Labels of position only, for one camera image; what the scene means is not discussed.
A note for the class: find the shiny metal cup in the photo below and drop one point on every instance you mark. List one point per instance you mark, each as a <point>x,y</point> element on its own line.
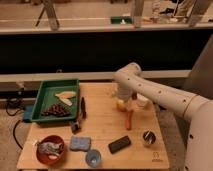
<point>149,138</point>

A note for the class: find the pale banana slice upper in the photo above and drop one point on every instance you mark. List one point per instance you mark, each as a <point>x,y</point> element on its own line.
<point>66,94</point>

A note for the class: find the pale banana slice lower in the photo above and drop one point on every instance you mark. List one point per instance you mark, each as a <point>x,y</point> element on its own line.
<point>66,101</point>

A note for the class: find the black marker pen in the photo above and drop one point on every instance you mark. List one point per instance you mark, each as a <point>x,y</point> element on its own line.
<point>83,107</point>

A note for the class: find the bunch of dark grapes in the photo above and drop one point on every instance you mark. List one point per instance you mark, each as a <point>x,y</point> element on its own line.
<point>56,110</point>

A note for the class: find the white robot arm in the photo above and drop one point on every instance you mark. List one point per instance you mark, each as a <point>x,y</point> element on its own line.
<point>195,109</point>

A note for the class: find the orange carrot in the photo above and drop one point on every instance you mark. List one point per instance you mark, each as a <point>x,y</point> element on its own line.
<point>128,121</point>

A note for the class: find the small black clip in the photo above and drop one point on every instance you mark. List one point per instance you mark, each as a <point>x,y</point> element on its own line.
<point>75,127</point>

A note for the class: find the crumpled grey wrapper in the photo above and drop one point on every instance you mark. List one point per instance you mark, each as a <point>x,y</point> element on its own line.
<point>50,148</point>

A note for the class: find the black rectangular block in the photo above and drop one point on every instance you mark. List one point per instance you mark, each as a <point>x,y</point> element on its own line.
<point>119,144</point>

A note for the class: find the green plastic tray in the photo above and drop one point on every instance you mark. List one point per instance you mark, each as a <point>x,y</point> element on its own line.
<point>46,97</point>

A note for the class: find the yellow apple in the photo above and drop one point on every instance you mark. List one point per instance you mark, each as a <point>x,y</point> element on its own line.
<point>121,106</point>

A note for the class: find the pale banana slice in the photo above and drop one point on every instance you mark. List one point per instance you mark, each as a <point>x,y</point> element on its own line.
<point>66,94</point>
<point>66,101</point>

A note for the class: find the blue power box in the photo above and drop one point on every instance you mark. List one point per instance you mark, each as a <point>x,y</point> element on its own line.
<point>27,114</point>

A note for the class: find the green box in background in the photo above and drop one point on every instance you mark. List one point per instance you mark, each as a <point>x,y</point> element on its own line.
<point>121,20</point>

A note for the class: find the blue sponge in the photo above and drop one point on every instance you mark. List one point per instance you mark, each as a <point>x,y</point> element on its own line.
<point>80,143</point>

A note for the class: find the blue glass cup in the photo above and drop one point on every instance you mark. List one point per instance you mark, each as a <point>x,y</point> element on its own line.
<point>93,158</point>

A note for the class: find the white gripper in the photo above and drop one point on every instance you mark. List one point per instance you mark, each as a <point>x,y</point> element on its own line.
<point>130,105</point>

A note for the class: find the red bowl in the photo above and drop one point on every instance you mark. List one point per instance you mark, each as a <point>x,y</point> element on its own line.
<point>50,159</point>

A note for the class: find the white cup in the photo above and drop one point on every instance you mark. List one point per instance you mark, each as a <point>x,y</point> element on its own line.
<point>142,101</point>

